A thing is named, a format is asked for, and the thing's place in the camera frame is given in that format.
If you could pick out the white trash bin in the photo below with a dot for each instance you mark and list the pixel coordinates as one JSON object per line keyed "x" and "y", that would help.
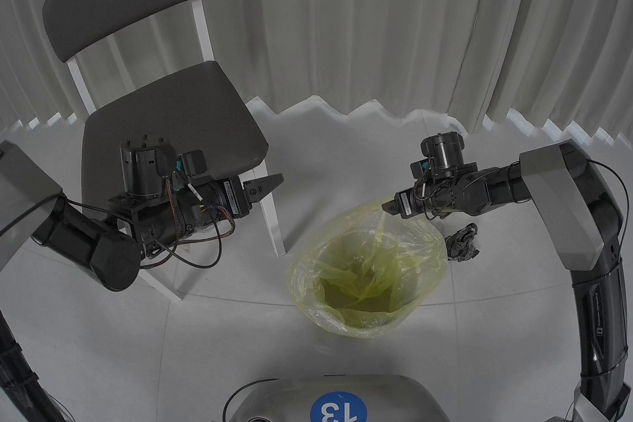
{"x": 430, "y": 257}

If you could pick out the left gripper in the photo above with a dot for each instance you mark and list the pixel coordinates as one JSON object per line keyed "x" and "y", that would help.
{"x": 207, "y": 207}

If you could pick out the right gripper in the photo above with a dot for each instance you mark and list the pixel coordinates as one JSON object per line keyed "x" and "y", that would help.
{"x": 418, "y": 202}

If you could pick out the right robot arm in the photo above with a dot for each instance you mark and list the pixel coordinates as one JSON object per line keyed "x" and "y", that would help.
{"x": 568, "y": 202}

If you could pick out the white curtain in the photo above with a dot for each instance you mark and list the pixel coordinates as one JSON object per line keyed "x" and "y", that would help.
{"x": 568, "y": 14}
{"x": 321, "y": 4}

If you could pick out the yellow plastic bag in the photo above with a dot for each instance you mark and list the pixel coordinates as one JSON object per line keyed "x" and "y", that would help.
{"x": 316, "y": 262}

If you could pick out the dark grey white chair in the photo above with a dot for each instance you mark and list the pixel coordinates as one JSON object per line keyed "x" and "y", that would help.
{"x": 173, "y": 123}

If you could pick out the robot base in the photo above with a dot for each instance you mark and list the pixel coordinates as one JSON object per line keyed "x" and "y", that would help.
{"x": 395, "y": 402}

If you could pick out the black plastic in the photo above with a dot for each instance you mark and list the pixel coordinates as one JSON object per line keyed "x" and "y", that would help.
{"x": 462, "y": 244}

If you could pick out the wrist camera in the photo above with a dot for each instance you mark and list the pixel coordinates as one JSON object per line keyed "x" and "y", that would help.
{"x": 195, "y": 163}
{"x": 418, "y": 169}

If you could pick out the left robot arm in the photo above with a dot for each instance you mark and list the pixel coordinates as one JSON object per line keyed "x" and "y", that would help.
{"x": 99, "y": 247}

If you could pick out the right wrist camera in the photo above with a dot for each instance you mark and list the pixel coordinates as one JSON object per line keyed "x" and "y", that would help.
{"x": 418, "y": 169}

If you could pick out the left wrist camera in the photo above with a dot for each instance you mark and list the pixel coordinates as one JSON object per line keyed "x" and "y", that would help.
{"x": 195, "y": 163}

